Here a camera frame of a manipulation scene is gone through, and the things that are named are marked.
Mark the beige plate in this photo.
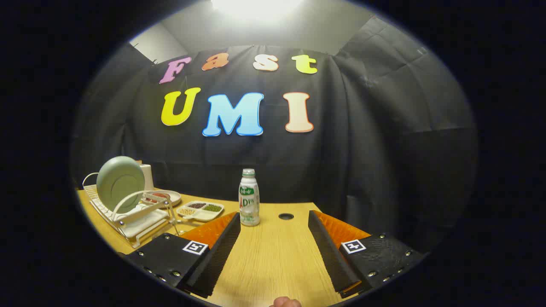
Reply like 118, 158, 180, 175
143, 190, 182, 207

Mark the white divided tray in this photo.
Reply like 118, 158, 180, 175
176, 200, 224, 222

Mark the black backdrop cloth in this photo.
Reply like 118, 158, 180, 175
70, 16, 478, 252

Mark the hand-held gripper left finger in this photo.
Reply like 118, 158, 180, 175
124, 212, 241, 299

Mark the white drink bottle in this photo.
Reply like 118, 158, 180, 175
238, 168, 261, 226

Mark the pale green plate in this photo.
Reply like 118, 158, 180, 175
96, 156, 145, 214

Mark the white wire dish rack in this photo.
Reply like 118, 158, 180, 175
82, 172, 180, 249

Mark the white toaster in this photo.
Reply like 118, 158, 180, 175
140, 164, 154, 191

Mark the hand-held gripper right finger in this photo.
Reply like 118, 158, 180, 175
308, 210, 427, 299

